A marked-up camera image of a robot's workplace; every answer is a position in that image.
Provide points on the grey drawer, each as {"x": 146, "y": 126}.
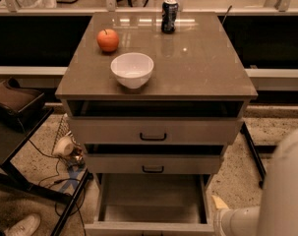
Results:
{"x": 154, "y": 159}
{"x": 151, "y": 205}
{"x": 166, "y": 122}

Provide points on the wire mesh basket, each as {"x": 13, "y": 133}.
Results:
{"x": 62, "y": 131}

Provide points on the white shoe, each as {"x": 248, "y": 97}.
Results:
{"x": 25, "y": 227}

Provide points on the dark soda can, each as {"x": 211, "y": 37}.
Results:
{"x": 169, "y": 15}

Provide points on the grey middle drawer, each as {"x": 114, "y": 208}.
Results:
{"x": 154, "y": 159}

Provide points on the grey drawer cabinet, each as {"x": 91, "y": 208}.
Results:
{"x": 196, "y": 62}

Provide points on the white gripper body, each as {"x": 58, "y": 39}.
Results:
{"x": 219, "y": 218}

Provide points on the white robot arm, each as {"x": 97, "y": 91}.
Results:
{"x": 277, "y": 215}

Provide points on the white round device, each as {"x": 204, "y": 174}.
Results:
{"x": 64, "y": 146}

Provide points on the white bowl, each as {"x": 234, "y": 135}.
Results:
{"x": 132, "y": 70}

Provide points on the black side table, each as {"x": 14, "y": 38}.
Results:
{"x": 10, "y": 144}

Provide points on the red apple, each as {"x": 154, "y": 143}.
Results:
{"x": 107, "y": 40}

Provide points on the grey top drawer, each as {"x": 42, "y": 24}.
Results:
{"x": 166, "y": 122}

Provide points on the grey bottom drawer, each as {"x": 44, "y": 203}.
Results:
{"x": 151, "y": 205}

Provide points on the dark brown bag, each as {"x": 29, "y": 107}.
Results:
{"x": 19, "y": 104}

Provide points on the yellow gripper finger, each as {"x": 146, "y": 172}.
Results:
{"x": 219, "y": 202}

